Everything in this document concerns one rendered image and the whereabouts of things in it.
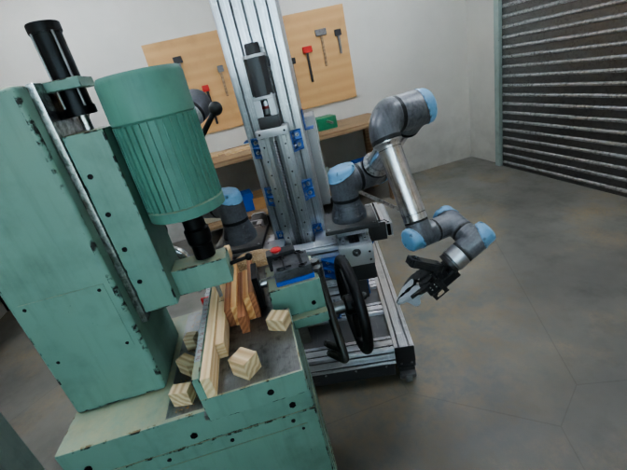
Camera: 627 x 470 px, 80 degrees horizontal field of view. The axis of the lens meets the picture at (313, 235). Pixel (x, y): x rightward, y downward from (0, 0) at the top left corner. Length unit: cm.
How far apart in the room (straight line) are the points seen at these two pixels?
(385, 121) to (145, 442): 105
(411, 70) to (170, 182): 407
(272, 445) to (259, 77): 125
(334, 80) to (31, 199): 372
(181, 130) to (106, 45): 346
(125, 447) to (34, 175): 61
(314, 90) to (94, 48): 210
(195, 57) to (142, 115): 334
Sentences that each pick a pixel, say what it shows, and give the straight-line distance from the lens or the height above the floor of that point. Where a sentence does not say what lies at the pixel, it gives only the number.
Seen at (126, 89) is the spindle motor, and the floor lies 147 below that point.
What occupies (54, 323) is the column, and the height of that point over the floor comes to 106.
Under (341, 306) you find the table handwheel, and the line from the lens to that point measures 107.
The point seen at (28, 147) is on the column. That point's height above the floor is 142.
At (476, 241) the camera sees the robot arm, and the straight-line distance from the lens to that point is 123.
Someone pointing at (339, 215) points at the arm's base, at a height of 85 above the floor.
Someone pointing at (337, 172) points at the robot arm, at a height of 104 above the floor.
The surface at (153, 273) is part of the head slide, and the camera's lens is 93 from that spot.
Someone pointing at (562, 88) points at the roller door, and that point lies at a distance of 407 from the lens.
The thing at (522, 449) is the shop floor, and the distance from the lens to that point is 179.
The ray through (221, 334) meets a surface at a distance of 90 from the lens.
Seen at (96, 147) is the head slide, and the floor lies 139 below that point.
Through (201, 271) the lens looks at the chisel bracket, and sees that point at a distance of 96.
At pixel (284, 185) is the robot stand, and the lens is 168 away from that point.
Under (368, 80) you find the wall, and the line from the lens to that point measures 448.
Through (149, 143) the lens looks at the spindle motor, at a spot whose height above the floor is 137.
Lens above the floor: 144
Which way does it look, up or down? 24 degrees down
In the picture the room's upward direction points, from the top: 13 degrees counter-clockwise
